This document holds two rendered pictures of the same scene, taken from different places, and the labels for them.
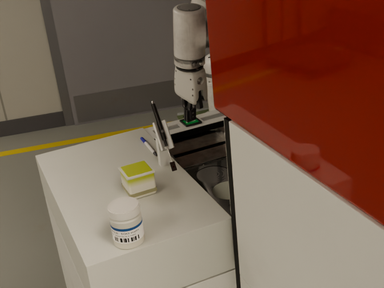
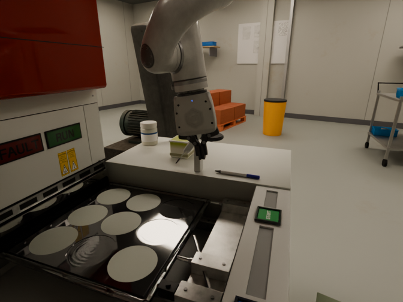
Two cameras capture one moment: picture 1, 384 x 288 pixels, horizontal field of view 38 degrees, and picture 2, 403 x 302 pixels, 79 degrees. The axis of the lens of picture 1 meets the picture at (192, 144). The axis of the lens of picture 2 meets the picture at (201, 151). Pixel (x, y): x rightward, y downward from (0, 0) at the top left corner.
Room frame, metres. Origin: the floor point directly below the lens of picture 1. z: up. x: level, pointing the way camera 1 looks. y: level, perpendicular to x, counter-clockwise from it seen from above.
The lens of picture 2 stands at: (1.89, -0.47, 1.29)
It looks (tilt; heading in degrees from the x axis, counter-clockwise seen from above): 19 degrees down; 131
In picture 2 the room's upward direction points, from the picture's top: straight up
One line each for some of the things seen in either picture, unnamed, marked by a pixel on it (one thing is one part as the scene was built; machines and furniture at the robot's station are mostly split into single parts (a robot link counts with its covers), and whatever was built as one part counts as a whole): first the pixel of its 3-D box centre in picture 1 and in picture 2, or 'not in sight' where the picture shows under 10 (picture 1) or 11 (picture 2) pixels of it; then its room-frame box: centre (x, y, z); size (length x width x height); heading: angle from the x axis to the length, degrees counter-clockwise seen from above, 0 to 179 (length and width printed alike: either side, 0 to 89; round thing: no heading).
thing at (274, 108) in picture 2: not in sight; (273, 117); (-0.14, 4.05, 0.34); 0.43 x 0.43 x 0.68
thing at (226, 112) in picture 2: not in sight; (219, 108); (-1.47, 4.08, 0.36); 1.28 x 0.88 x 0.73; 101
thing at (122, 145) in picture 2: not in sight; (146, 97); (-0.85, 1.59, 0.88); 1.05 x 1.03 x 1.77; 12
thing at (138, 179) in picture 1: (138, 180); (182, 147); (1.27, 0.15, 1.00); 0.07 x 0.07 x 0.07; 22
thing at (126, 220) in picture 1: (126, 223); (149, 132); (1.05, 0.16, 1.01); 0.07 x 0.07 x 0.10
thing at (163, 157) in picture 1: (164, 145); (193, 150); (1.39, 0.08, 1.03); 0.06 x 0.04 x 0.13; 22
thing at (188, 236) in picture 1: (124, 205); (204, 172); (1.33, 0.20, 0.89); 0.62 x 0.35 x 0.14; 22
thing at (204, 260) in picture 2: not in sight; (211, 266); (1.65, -0.15, 0.89); 0.08 x 0.03 x 0.03; 22
